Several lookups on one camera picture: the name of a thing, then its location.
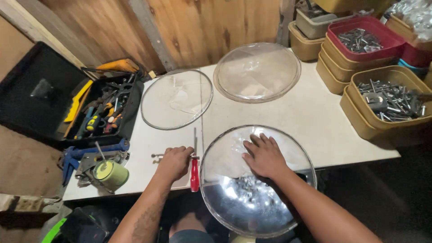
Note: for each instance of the heap of metal bolts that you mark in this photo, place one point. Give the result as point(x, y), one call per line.
point(391, 101)

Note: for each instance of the grey metal hand tool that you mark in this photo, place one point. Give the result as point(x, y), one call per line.
point(86, 168)

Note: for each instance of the person's left fingers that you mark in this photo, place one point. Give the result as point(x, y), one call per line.
point(184, 152)

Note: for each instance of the clear bag of screws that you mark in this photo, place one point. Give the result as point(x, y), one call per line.
point(413, 13)

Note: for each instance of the open black toolbox with tools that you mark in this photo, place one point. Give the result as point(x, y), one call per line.
point(37, 91)

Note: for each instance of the yellow power drill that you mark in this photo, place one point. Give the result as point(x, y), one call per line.
point(118, 65)

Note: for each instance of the person's legs in shorts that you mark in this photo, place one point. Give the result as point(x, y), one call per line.
point(190, 234)

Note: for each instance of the flat clear round disc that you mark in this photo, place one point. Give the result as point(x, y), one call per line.
point(177, 99)

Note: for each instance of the grey plastic bin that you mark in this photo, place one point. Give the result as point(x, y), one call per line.
point(312, 28)

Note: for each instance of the heap of small screws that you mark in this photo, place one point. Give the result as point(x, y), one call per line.
point(359, 40)

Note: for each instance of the tan plastic bin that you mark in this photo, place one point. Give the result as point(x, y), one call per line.
point(337, 57)
point(400, 28)
point(354, 119)
point(332, 69)
point(302, 47)
point(329, 82)
point(391, 125)

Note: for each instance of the person's left hand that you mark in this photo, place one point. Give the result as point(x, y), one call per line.
point(173, 163)

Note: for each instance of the clear plastic dome with screws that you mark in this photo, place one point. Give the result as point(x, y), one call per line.
point(236, 202)

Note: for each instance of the yellow plastic bin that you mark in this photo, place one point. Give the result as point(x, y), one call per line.
point(351, 5)

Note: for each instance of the clear plastic dome cover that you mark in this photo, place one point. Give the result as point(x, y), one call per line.
point(257, 72)

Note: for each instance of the blue plastic bin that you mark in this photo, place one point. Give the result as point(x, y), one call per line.
point(411, 66)

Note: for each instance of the thin metal bolt rod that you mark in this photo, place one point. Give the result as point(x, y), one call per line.
point(157, 156)

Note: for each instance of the green tape roll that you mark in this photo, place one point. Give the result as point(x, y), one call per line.
point(113, 173)

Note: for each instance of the red bin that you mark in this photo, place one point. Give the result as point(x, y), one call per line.
point(416, 55)
point(391, 38)

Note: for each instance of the person's right hand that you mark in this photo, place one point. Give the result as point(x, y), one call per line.
point(266, 158)

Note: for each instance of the green plastic object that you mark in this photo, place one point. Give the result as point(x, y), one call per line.
point(54, 233)

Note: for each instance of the blue caulking gun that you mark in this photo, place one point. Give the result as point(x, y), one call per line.
point(76, 155)

